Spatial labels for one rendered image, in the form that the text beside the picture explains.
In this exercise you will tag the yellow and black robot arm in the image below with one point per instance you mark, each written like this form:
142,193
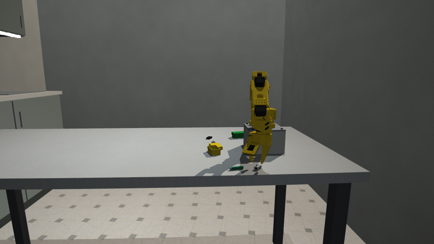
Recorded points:
262,116

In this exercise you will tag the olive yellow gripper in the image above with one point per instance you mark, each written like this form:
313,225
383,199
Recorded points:
256,139

